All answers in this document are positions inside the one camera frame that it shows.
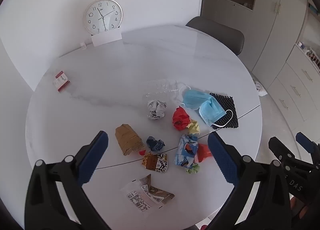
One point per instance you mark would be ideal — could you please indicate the round white wall clock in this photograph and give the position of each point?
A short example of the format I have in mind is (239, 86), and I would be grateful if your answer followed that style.
(103, 16)

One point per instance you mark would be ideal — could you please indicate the blue bird printed packet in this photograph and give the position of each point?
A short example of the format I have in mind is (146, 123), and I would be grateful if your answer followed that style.
(186, 153)

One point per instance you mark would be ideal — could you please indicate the orange-red snack wrapper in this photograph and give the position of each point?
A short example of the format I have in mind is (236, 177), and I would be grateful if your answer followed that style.
(203, 152)

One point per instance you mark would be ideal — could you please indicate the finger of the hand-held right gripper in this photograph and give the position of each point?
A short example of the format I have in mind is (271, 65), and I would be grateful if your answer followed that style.
(281, 151)
(304, 141)

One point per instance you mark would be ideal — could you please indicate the grey chair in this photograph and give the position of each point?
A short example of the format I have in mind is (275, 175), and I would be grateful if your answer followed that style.
(217, 33)

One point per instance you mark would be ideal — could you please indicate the white crumpled cloth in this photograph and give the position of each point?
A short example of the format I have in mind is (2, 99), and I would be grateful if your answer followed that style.
(260, 87)

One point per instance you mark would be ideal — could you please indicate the crumpled red paper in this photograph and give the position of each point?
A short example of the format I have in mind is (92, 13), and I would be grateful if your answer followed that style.
(180, 118)

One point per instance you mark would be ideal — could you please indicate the small clear bottle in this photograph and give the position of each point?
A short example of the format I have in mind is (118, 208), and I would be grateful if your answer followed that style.
(83, 45)

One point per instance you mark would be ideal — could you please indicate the crumpled newspaper ball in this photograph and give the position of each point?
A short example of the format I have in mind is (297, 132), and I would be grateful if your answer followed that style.
(156, 109)

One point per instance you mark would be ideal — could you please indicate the blue face mask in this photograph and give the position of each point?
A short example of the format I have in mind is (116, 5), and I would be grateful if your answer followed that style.
(211, 112)
(196, 98)

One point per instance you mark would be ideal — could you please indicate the crumpled green paper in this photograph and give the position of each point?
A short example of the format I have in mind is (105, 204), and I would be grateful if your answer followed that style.
(192, 168)

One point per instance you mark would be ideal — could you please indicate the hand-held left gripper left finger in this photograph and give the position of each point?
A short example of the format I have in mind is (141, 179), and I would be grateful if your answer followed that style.
(93, 159)

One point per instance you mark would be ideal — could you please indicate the beige drawer unit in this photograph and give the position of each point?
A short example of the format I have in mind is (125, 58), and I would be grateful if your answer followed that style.
(295, 89)

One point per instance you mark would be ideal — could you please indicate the clear plastic bag with labels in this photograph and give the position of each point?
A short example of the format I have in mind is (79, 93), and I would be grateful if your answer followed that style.
(147, 192)

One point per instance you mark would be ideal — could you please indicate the crumpled blue paper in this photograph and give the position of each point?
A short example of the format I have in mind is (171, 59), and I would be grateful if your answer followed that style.
(155, 143)

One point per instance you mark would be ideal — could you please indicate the person's right hand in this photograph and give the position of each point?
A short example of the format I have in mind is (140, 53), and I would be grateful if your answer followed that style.
(303, 210)

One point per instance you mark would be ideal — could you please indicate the tall beige cabinet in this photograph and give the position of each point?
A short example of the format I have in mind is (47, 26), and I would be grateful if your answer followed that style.
(270, 19)

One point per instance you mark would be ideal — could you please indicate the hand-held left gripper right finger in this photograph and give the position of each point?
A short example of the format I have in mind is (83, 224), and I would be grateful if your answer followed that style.
(222, 157)

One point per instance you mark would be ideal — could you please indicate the red bottle cap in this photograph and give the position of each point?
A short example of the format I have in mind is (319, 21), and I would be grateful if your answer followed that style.
(142, 153)

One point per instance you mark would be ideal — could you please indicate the black ribbed foam mat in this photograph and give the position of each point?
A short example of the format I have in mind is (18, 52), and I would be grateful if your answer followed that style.
(228, 108)

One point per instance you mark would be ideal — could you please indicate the small red white box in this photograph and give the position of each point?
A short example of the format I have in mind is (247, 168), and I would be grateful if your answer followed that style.
(61, 81)

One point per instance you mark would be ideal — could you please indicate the crumpled yellow paper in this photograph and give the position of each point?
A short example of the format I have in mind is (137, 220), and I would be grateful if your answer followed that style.
(194, 126)

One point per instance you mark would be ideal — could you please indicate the white card stand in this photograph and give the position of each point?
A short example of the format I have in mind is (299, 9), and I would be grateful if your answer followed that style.
(106, 37)

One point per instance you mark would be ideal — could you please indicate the brown white snack wrapper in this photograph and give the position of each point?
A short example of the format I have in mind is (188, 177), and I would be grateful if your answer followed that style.
(155, 163)

